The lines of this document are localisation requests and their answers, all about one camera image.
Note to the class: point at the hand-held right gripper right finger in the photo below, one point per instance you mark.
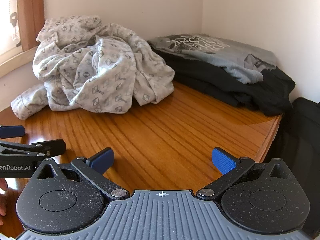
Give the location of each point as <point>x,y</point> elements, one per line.
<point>223,162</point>

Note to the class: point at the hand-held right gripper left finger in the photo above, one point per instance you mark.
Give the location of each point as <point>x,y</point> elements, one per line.
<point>102,160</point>

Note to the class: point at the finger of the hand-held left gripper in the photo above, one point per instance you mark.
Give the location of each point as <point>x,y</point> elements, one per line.
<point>12,131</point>
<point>50,147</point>

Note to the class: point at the white grey patterned garment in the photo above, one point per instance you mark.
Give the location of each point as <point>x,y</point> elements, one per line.
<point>100,67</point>

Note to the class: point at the person's left hand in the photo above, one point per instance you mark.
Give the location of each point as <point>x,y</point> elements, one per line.
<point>3,185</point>

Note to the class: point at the beige window sill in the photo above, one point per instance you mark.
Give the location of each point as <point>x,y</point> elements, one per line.
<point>15,62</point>

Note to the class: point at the black folded garment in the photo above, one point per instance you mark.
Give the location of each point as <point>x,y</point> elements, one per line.
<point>250,95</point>

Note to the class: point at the black bag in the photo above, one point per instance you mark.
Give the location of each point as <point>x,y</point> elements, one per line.
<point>300,142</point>

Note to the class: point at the bright window pane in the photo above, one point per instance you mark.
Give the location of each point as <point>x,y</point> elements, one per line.
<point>5,30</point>

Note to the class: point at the grey printed t-shirt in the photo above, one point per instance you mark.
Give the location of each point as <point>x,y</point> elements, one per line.
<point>200,45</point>

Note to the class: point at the wooden window frame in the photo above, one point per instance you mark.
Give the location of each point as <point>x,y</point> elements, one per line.
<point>31,10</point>

